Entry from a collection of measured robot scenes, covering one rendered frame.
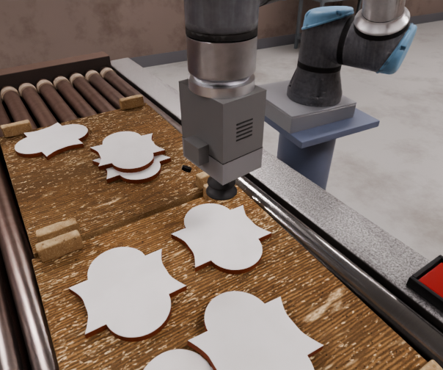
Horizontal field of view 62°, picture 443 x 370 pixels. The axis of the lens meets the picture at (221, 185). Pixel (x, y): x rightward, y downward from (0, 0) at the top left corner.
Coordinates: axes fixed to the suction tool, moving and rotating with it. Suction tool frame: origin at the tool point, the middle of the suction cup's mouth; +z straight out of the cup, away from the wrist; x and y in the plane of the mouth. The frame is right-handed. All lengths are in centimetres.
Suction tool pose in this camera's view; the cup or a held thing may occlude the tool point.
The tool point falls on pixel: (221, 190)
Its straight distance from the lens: 50.9
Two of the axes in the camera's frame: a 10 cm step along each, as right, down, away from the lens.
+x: 7.8, -3.7, 5.0
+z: 0.0, 8.1, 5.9
